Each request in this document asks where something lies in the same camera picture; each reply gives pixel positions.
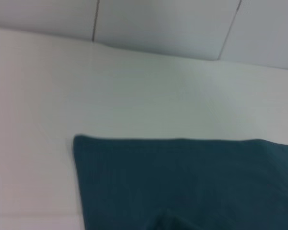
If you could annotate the blue shirt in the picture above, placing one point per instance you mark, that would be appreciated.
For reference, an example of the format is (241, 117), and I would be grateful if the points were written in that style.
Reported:
(182, 187)

